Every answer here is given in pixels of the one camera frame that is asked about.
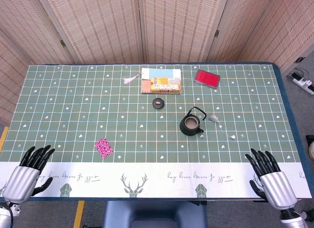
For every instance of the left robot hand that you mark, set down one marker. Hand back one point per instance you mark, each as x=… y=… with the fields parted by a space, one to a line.
x=20 y=182

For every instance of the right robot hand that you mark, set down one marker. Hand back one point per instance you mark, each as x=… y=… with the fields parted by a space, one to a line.
x=277 y=188

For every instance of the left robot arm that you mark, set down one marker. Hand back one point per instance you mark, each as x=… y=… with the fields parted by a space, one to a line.
x=6 y=214

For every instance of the black teapot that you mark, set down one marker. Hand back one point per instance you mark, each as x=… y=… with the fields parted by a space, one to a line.
x=186 y=131

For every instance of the black teapot lid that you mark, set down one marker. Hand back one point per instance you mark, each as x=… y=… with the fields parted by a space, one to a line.
x=158 y=103

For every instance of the green grid tablecloth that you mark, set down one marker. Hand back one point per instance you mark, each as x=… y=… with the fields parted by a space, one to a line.
x=73 y=115

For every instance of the pink patterned pouch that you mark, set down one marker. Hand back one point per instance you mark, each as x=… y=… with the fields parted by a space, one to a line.
x=104 y=148

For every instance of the white power strip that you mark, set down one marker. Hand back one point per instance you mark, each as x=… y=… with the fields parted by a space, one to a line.
x=304 y=83

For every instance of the blue chair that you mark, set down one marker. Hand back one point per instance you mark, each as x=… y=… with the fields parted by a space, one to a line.
x=154 y=214

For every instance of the red flat case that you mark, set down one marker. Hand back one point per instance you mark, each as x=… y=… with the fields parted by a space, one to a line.
x=207 y=78

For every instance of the metal screen hinge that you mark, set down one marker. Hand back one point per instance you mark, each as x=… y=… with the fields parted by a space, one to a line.
x=216 y=33
x=62 y=43

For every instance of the pink white tassel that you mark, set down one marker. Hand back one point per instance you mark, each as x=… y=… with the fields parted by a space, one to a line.
x=128 y=79

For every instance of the yellow printed box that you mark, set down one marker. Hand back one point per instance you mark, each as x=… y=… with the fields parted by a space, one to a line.
x=165 y=84

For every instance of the light blue paper card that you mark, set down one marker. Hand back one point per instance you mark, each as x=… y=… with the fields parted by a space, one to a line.
x=159 y=72

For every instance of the bamboo folding screen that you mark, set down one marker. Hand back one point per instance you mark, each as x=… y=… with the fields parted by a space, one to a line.
x=110 y=26

